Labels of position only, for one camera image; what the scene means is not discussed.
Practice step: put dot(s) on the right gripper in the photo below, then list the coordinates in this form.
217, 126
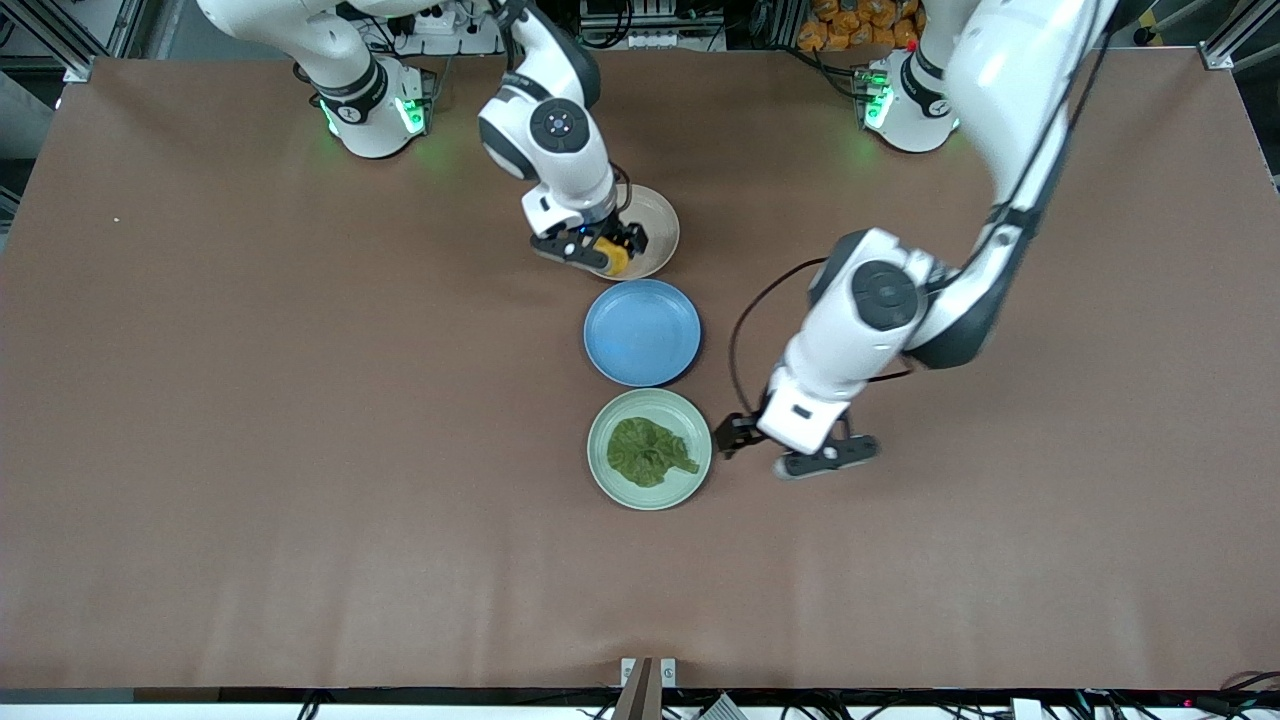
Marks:
627, 236

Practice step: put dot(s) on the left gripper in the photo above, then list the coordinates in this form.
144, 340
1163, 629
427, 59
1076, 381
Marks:
738, 431

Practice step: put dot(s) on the yellow lemon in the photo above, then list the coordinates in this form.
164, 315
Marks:
615, 260

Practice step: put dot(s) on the green lettuce leaf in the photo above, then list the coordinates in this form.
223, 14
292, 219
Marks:
650, 452

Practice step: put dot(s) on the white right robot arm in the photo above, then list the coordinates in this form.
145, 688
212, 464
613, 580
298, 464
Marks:
550, 130

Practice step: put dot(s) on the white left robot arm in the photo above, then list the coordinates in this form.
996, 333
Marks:
1010, 90

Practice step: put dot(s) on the beige plate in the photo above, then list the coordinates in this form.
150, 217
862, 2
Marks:
658, 225

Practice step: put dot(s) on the blue plate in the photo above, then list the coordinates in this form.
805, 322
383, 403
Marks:
642, 333

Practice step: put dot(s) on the light green plate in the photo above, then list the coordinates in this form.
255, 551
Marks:
615, 490

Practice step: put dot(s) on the black electronics box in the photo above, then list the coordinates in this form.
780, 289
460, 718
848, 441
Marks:
650, 20

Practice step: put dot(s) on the white power strip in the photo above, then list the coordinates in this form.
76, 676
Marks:
450, 30

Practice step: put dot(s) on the bag of orange fruit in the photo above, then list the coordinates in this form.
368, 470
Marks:
850, 25

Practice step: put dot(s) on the brown camera mount post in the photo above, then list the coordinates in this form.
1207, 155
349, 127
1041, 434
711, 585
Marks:
645, 690

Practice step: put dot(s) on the aluminium frame profile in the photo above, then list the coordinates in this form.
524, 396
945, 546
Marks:
1240, 40
50, 40

